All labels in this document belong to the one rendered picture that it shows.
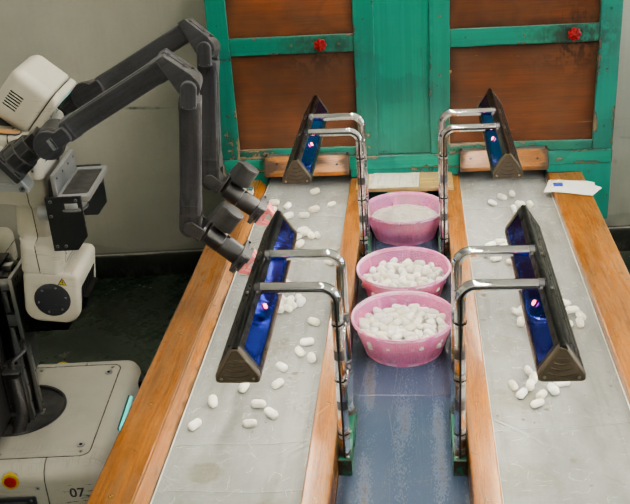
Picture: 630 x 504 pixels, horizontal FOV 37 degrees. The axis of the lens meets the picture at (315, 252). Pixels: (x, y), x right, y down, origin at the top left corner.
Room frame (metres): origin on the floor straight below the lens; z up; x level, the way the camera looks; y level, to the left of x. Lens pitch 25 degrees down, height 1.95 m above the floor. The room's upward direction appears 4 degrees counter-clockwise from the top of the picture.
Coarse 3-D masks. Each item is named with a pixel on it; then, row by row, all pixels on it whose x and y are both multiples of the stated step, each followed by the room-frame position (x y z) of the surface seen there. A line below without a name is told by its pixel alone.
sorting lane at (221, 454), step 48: (288, 192) 3.09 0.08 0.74; (336, 192) 3.06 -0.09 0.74; (336, 240) 2.66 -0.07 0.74; (240, 288) 2.38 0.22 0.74; (288, 336) 2.09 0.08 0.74; (288, 384) 1.86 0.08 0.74; (192, 432) 1.70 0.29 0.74; (240, 432) 1.69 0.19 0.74; (288, 432) 1.68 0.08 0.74; (192, 480) 1.54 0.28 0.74; (240, 480) 1.53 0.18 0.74; (288, 480) 1.52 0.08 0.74
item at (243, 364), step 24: (264, 240) 1.90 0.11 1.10; (288, 240) 1.95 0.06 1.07; (264, 264) 1.75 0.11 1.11; (288, 264) 1.85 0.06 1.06; (240, 312) 1.58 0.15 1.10; (264, 312) 1.60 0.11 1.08; (240, 336) 1.46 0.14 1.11; (264, 336) 1.53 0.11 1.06; (240, 360) 1.41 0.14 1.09; (264, 360) 1.47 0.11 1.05
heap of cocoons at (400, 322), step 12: (384, 312) 2.18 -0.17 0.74; (396, 312) 2.17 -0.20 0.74; (408, 312) 2.18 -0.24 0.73; (420, 312) 2.16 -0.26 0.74; (432, 312) 2.16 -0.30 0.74; (360, 324) 2.12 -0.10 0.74; (372, 324) 2.12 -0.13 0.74; (384, 324) 2.12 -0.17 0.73; (396, 324) 2.11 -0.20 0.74; (408, 324) 2.10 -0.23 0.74; (420, 324) 2.09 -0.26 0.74; (432, 324) 2.10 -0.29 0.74; (444, 324) 2.09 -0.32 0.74; (384, 336) 2.05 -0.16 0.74; (396, 336) 2.04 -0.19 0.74; (408, 336) 2.04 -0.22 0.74; (420, 336) 2.05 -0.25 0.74; (372, 348) 2.03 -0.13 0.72; (420, 348) 1.99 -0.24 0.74
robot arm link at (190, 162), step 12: (192, 84) 2.25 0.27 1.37; (180, 96) 2.25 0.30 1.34; (192, 96) 2.25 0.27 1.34; (180, 108) 2.27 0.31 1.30; (192, 108) 2.25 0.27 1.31; (180, 120) 2.28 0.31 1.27; (192, 120) 2.28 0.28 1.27; (180, 132) 2.28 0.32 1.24; (192, 132) 2.28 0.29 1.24; (180, 144) 2.29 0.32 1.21; (192, 144) 2.28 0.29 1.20; (180, 156) 2.29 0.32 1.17; (192, 156) 2.28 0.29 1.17; (180, 168) 2.29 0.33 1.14; (192, 168) 2.29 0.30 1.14; (180, 180) 2.29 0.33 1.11; (192, 180) 2.29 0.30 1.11; (180, 192) 2.29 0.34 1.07; (192, 192) 2.29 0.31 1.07; (180, 204) 2.29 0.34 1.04; (192, 204) 2.28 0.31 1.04; (180, 216) 2.28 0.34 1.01; (192, 216) 2.28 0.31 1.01; (180, 228) 2.29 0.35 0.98
